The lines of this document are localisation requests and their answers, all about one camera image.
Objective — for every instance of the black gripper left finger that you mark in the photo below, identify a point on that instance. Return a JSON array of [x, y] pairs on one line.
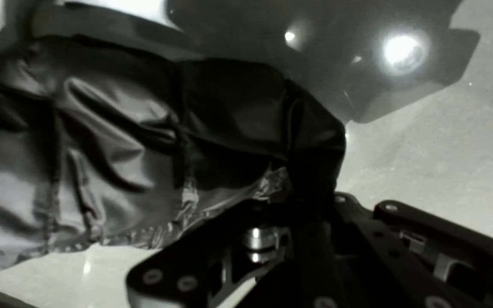
[[167, 278]]

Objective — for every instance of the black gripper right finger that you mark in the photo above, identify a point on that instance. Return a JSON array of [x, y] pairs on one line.
[[407, 273]]

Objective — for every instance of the black puffer jacket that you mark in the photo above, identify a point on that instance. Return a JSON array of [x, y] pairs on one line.
[[116, 142]]

